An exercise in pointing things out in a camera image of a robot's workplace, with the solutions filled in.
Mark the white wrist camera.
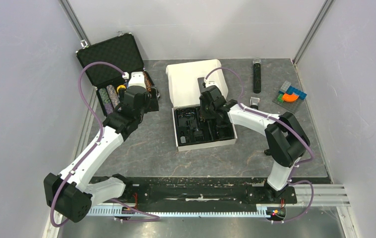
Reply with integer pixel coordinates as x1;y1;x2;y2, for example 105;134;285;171
202;78;218;89
123;71;146;89

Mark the black glitter tube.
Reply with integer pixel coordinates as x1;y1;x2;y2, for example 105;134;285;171
252;58;261;94

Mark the black poker chip case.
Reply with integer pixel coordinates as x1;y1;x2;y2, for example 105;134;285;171
75;32;161;116

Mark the silver clipper blade head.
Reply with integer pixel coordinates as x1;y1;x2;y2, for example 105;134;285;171
250;97;260;110

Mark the white clipper kit box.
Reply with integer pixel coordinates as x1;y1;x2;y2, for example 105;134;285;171
166;59;238;152

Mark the aluminium frame rail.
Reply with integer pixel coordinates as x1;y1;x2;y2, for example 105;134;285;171
42;183;351;238

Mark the black clipper comb guard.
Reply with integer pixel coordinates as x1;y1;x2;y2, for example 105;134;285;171
218;127;233;139

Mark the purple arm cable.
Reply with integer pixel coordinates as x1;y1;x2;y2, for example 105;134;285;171
49;61;161;228
203;67;315;224

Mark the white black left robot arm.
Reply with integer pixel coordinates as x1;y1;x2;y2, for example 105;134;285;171
43;86;151;223

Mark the colourful building block set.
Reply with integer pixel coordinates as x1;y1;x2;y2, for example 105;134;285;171
272;81;307;113

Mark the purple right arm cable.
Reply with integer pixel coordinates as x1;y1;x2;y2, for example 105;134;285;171
203;67;315;224

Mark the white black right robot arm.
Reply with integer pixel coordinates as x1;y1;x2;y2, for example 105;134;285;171
199;86;313;202

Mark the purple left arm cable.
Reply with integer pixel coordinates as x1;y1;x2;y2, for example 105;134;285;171
49;61;161;228

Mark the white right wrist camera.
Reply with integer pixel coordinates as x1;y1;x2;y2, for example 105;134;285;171
202;78;218;89

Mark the black comb in tray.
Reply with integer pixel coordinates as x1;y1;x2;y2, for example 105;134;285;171
193;130;205;143

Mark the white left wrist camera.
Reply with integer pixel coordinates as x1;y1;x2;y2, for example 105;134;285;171
123;71;146;89

